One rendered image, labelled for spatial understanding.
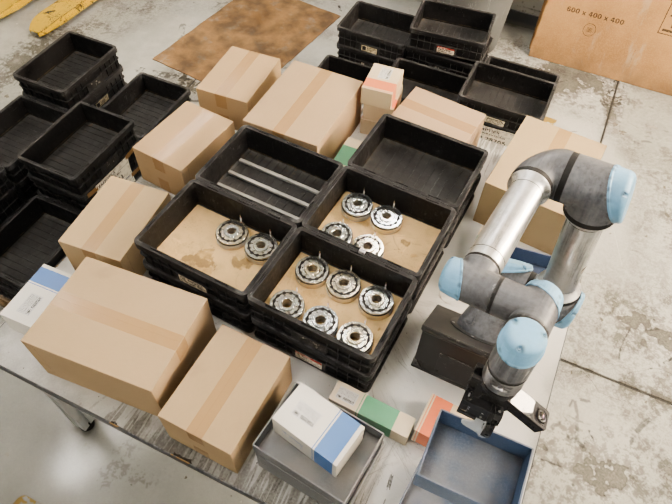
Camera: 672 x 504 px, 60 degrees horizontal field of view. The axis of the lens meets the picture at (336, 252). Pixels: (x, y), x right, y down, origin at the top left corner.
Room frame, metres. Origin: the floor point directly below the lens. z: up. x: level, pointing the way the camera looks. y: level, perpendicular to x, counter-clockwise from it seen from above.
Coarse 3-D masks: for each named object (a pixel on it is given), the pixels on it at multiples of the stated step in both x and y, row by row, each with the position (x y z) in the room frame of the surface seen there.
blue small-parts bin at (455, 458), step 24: (432, 432) 0.43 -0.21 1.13; (456, 432) 0.45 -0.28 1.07; (432, 456) 0.40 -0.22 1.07; (456, 456) 0.40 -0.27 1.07; (480, 456) 0.40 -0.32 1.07; (504, 456) 0.41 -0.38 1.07; (528, 456) 0.39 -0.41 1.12; (432, 480) 0.33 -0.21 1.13; (456, 480) 0.35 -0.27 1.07; (480, 480) 0.36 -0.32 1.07; (504, 480) 0.36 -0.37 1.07
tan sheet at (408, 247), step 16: (336, 208) 1.29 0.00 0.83; (352, 224) 1.22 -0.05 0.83; (368, 224) 1.22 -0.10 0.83; (416, 224) 1.23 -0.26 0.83; (384, 240) 1.16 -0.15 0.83; (400, 240) 1.16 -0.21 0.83; (416, 240) 1.17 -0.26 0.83; (432, 240) 1.17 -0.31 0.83; (384, 256) 1.10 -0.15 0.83; (400, 256) 1.10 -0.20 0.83; (416, 256) 1.10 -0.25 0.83
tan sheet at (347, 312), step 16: (304, 256) 1.08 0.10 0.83; (288, 272) 1.02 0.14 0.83; (288, 288) 0.96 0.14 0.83; (304, 288) 0.96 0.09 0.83; (320, 288) 0.97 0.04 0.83; (320, 304) 0.91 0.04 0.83; (336, 304) 0.91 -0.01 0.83; (352, 304) 0.91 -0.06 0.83; (352, 320) 0.86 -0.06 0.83; (368, 320) 0.86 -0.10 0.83; (384, 320) 0.86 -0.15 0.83
